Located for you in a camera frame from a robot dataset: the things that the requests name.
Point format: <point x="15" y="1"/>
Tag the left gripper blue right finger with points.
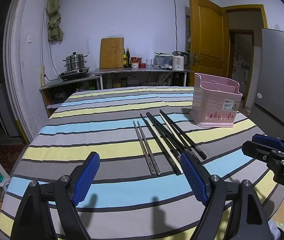
<point x="196" y="175"/>

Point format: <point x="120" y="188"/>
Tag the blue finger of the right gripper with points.
<point x="268" y="141"/>

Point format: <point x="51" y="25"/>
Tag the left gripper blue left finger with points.
<point x="83" y="176"/>

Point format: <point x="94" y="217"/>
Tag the black chopstick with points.
<point x="172" y="149"/>
<point x="156" y="139"/>
<point x="183" y="135"/>
<point x="167" y="135"/>

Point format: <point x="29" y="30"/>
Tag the steel chopstick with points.
<point x="148" y="149"/>
<point x="148" y="161"/>

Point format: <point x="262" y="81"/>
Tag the silver refrigerator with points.
<point x="268" y="108"/>

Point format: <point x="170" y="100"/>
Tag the striped tablecloth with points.
<point x="125" y="200"/>

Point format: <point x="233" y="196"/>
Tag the pink plastic utensil holder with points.
<point x="216" y="101"/>

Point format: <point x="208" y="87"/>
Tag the low wooden side cabinet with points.
<point x="56" y="92"/>

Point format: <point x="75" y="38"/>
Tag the black induction cooker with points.
<point x="73" y="74"/>

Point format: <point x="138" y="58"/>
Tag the stainless steel steamer pot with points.
<point x="75" y="61"/>

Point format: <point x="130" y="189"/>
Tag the white electric kettle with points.
<point x="181" y="59"/>

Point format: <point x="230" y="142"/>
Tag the clear plastic storage box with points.
<point x="163" y="60"/>

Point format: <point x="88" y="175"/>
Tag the red lidded sauce jar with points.
<point x="134" y="62"/>

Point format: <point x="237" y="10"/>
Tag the yellow wooden door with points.
<point x="209" y="44"/>

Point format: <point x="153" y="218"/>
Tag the dark oil bottle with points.
<point x="128" y="58"/>

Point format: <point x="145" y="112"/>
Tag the bamboo cutting board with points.
<point x="111" y="53"/>

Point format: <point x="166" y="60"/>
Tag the green hanging cloth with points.
<point x="54" y="19"/>

